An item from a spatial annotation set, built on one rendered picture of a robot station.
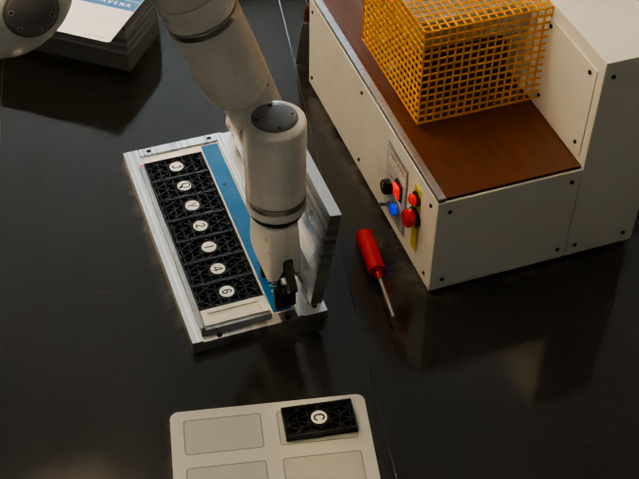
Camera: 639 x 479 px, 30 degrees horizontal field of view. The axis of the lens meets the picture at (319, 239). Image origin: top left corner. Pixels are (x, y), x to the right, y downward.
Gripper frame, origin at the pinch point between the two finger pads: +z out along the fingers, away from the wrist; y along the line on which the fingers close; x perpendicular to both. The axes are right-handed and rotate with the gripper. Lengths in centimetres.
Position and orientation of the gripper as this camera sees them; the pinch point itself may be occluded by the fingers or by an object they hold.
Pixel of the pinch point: (277, 282)
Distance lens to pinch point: 177.3
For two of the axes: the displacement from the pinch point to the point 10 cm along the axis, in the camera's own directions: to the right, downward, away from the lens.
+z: -0.1, 7.1, 7.1
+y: 3.4, 6.7, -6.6
